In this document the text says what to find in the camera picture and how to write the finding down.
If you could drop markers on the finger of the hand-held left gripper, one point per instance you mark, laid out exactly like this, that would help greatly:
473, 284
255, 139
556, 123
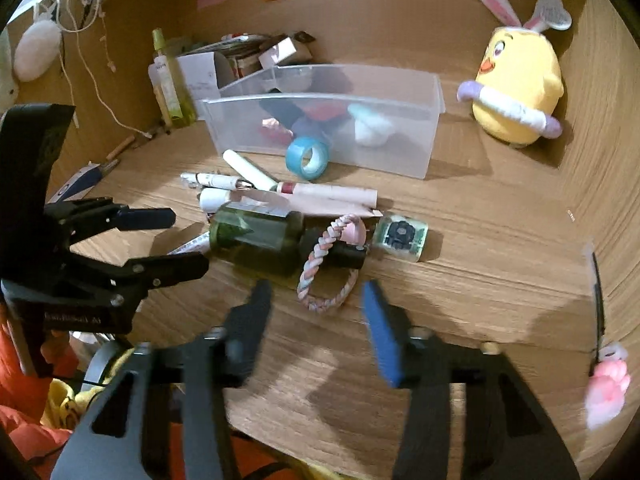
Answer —
145, 218
175, 266

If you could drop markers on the white pink tube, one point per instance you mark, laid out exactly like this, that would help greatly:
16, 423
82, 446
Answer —
330, 195

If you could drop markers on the yellow chick plush with bunny ears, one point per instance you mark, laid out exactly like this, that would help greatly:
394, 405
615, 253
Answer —
520, 75

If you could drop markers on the dark cloth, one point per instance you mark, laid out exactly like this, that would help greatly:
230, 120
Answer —
300, 95

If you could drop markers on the person's orange clothing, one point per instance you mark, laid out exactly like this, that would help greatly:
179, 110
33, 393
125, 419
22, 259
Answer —
20, 445

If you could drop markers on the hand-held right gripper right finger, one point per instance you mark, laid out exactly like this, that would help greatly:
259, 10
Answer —
382, 340

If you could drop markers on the plain white tube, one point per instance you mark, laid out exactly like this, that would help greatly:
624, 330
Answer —
247, 167

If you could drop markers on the pink paw toy on stick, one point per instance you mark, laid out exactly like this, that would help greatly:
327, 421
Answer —
605, 390

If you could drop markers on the white and light blue item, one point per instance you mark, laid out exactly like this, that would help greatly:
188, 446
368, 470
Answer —
370, 127

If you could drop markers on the red white marker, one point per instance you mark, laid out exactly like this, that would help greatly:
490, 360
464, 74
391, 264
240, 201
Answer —
235, 36

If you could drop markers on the stack of books and papers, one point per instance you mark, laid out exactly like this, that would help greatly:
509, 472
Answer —
230, 45

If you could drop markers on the short white capped tube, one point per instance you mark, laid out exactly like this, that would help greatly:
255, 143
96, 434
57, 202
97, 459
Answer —
215, 199

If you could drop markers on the red packet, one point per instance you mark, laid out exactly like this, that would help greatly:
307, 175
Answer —
325, 112

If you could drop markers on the yellow printed cloth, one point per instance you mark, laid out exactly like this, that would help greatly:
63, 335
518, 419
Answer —
65, 405

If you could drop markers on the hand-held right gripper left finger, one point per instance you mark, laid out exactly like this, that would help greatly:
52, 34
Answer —
250, 325

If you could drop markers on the clear plastic bin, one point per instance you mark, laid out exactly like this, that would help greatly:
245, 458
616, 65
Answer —
395, 130

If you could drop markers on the short wooden stick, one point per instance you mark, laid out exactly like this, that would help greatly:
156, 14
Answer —
120, 147

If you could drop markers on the yellow green spray bottle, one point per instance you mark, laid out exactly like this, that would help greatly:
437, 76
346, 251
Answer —
175, 90

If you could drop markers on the white oval plush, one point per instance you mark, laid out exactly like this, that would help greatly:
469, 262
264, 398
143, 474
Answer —
35, 50

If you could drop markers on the green bottle with black cap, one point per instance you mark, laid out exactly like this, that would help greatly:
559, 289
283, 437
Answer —
250, 235

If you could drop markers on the white tube with green print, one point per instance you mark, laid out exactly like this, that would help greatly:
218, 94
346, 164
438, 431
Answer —
190, 244

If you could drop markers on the small clear green square case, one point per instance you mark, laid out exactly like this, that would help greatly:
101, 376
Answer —
400, 236

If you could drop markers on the blue tape roll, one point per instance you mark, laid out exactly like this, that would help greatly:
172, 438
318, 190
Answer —
293, 154

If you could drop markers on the white blue flat device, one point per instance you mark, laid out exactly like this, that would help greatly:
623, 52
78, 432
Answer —
75, 185

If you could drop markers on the white pen with red marks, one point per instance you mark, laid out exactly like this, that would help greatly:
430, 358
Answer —
210, 180

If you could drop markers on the small white cardboard box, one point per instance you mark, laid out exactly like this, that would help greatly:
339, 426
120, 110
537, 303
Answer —
282, 50

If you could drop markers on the white folded paper card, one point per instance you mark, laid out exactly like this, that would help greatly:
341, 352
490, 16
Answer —
200, 72

